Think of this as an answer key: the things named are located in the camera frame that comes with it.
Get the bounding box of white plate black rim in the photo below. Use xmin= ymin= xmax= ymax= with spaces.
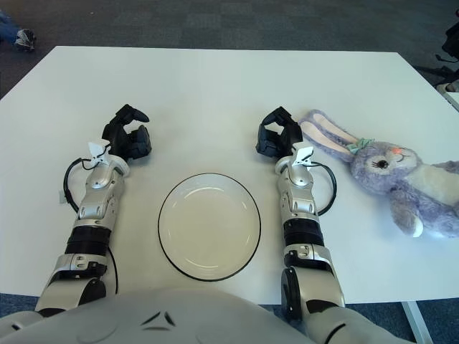
xmin=157 ymin=173 xmax=262 ymax=283

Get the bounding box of grey sneaker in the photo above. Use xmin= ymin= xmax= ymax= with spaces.
xmin=14 ymin=28 xmax=37 ymax=52

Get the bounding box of white left wrist mount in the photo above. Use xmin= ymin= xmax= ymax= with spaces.
xmin=87 ymin=141 xmax=110 ymax=168

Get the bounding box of grey robot torso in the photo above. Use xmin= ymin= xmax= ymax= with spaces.
xmin=0 ymin=288 xmax=417 ymax=344

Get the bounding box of white table leg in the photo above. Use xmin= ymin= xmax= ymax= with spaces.
xmin=401 ymin=300 xmax=427 ymax=344

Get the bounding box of black office chair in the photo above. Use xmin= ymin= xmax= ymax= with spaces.
xmin=415 ymin=21 xmax=459 ymax=78

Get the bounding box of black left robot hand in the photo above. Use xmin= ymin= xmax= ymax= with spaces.
xmin=101 ymin=104 xmax=154 ymax=163

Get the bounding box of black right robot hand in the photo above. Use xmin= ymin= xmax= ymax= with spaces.
xmin=255 ymin=106 xmax=304 ymax=158

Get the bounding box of white wrist mount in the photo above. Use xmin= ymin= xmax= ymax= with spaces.
xmin=87 ymin=141 xmax=110 ymax=168
xmin=292 ymin=145 xmax=315 ymax=166

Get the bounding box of blue jeans leg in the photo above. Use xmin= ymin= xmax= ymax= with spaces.
xmin=0 ymin=10 xmax=19 ymax=42

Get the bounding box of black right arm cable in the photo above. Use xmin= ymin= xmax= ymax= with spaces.
xmin=311 ymin=161 xmax=339 ymax=216

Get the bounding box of white right wrist mount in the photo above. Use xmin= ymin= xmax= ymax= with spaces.
xmin=292 ymin=145 xmax=315 ymax=166

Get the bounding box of purple plush bunny doll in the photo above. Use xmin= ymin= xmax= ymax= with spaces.
xmin=298 ymin=109 xmax=459 ymax=240

